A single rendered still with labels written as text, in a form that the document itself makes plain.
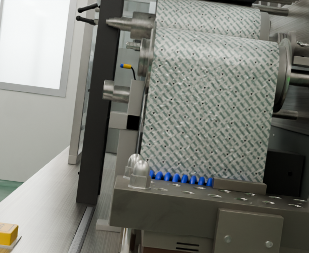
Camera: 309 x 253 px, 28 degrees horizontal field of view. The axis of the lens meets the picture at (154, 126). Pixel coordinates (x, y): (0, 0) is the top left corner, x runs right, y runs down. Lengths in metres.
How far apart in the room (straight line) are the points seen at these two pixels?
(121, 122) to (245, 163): 0.26
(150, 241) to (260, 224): 0.17
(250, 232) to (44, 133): 5.90
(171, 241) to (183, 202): 0.07
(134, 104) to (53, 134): 5.58
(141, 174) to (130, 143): 0.26
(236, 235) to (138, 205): 0.16
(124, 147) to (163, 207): 0.29
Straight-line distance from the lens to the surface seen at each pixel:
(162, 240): 1.01
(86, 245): 1.15
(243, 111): 1.19
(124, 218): 0.99
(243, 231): 0.99
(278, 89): 1.21
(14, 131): 6.87
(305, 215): 1.03
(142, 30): 1.46
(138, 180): 1.00
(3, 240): 1.09
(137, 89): 1.24
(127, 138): 1.25
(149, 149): 1.17
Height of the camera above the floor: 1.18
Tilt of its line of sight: 3 degrees down
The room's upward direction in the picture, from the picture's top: 7 degrees clockwise
